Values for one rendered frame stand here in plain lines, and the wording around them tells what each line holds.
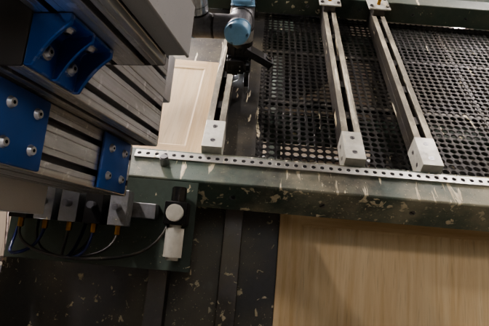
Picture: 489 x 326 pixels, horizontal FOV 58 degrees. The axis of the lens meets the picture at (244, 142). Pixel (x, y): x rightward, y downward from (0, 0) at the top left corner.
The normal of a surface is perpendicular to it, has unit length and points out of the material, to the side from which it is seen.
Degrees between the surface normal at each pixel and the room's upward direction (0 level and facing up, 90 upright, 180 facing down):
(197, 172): 53
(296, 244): 90
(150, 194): 90
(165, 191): 90
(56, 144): 90
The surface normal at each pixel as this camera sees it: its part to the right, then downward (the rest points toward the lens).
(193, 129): 0.05, -0.75
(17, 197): 0.98, 0.04
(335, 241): 0.00, -0.22
